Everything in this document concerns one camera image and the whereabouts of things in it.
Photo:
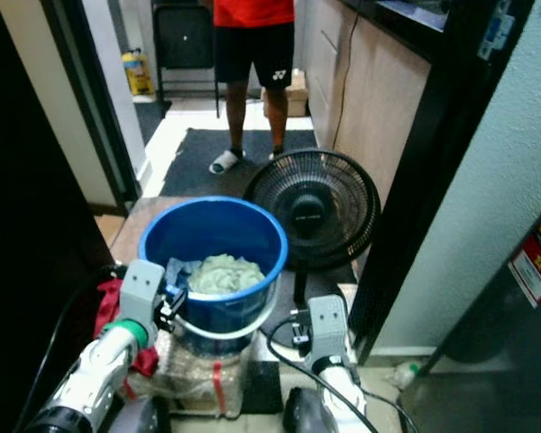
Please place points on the red cloth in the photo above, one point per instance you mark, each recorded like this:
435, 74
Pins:
108, 307

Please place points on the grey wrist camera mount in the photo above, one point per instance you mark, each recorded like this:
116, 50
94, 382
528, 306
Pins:
326, 325
142, 289

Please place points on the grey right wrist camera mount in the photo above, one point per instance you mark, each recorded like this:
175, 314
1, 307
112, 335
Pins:
326, 325

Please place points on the black electric fan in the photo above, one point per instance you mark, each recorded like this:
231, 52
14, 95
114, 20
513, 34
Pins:
311, 203

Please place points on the person in red shirt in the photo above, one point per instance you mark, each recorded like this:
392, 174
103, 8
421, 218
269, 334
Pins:
252, 54

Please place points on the wooden kitchen cabinet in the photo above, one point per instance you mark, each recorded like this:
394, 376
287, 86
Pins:
379, 99

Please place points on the blue plastic bucket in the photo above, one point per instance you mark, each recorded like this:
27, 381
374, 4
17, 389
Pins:
216, 221

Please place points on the yellow bottle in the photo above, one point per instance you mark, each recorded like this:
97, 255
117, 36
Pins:
136, 74

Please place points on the black floor mat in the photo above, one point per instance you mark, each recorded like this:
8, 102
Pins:
189, 162

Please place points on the clear plastic bottle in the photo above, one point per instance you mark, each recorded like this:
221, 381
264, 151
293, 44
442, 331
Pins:
404, 375

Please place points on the cardboard box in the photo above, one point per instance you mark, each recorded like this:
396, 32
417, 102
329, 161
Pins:
298, 95

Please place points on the red warning sticker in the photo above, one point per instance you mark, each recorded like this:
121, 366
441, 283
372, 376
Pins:
536, 262

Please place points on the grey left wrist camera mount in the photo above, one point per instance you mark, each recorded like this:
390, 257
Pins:
142, 289

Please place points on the black folding chair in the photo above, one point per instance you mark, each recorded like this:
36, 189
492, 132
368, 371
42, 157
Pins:
182, 36

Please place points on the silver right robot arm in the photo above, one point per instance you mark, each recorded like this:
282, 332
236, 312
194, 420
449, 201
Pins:
343, 397

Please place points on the pale green garment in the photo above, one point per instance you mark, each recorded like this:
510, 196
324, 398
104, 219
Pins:
225, 273

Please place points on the black kitchen countertop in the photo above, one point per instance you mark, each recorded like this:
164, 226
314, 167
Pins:
406, 23

